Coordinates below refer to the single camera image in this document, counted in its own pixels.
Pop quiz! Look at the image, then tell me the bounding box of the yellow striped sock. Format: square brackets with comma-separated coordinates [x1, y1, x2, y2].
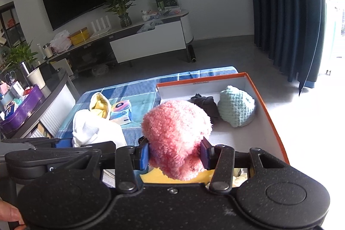
[89, 92, 113, 120]

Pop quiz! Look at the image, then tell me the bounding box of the green black display box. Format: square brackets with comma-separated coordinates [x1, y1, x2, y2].
[154, 0, 180, 10]

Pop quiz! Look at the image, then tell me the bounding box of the dark tv stand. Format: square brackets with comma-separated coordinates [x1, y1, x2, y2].
[47, 9, 194, 77]

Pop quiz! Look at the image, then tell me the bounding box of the blue white cloth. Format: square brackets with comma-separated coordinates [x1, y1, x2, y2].
[136, 20, 162, 34]

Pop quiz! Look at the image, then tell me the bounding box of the light blue crochet hat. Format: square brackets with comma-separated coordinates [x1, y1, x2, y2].
[217, 85, 256, 128]

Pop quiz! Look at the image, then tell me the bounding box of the blue checked tablecloth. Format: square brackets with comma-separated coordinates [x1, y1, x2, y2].
[55, 66, 238, 148]

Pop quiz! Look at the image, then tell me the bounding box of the leafy green plant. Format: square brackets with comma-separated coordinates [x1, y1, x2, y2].
[0, 41, 39, 72]

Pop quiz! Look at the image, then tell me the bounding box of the yellow green sponge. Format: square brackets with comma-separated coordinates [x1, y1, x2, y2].
[140, 167, 211, 185]

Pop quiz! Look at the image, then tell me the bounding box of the purple box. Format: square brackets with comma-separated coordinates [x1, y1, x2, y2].
[0, 84, 44, 132]

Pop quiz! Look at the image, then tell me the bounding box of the white cabinet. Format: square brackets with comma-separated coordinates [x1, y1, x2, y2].
[109, 14, 194, 63]

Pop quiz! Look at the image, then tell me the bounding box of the yellow box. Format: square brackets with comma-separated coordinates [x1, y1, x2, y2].
[69, 27, 89, 45]

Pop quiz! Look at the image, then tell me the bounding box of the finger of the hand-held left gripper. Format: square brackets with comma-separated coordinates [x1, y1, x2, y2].
[1, 138, 73, 149]
[55, 141, 116, 152]

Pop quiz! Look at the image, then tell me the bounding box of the person's left hand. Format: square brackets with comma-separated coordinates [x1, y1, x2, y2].
[0, 199, 26, 225]

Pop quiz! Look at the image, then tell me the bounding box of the dark blue curtain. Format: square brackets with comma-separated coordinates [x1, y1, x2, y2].
[246, 0, 328, 97]

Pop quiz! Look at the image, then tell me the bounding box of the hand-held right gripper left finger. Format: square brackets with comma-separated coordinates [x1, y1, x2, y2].
[80, 138, 151, 193]

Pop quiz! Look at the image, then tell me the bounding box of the white printed packet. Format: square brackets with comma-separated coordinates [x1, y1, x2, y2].
[101, 169, 116, 188]

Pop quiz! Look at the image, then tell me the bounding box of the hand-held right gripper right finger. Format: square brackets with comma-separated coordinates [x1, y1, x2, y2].
[201, 137, 291, 192]

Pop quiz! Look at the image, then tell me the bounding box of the white face mask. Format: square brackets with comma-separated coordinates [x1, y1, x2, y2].
[72, 109, 127, 149]

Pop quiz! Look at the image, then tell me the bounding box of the cream cloth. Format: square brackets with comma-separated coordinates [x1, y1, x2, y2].
[232, 167, 249, 182]

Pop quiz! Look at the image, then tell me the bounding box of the potted bamboo plant dark vase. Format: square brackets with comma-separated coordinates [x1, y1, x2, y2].
[102, 0, 138, 28]

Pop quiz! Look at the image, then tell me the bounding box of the white cup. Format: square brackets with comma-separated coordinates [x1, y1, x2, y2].
[26, 68, 44, 90]

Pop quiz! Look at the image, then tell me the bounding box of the black roll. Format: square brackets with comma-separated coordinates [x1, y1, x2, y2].
[188, 45, 197, 63]

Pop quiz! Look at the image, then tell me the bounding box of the colourful tissue pack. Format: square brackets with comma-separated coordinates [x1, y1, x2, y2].
[109, 100, 132, 126]

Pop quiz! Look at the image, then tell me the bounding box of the white router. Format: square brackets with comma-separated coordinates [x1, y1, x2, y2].
[90, 17, 112, 39]

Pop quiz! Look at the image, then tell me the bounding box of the navy blue cloth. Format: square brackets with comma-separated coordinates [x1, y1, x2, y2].
[189, 94, 221, 125]

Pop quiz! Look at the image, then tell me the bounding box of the orange cardboard box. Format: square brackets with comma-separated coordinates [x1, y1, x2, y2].
[156, 72, 290, 185]

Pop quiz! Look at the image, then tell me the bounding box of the steel bottle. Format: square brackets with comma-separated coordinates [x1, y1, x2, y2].
[19, 61, 32, 82]

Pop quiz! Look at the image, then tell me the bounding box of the dark side table ribbed front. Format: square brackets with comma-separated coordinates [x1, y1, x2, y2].
[0, 68, 81, 142]

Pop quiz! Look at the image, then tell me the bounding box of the white plastic bag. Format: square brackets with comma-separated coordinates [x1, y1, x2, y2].
[50, 30, 72, 53]

